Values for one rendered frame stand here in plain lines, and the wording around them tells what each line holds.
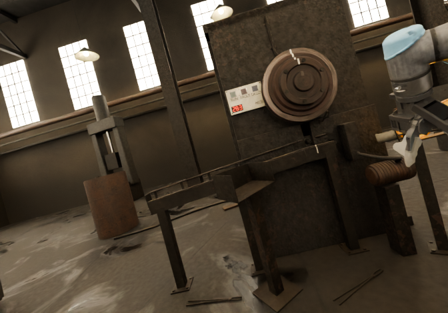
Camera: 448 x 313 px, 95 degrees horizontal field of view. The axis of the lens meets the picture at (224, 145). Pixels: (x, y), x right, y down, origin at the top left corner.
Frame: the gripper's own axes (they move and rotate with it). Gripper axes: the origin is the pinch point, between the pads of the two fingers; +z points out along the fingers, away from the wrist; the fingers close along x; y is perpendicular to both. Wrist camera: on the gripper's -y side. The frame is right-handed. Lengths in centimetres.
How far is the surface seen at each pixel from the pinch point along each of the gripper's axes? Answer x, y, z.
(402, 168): -27, 43, 46
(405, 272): 5, 20, 82
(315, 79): -18, 75, -13
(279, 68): -4, 86, -29
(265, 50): -11, 110, -41
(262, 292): 75, 37, 65
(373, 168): -16, 49, 42
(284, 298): 65, 29, 65
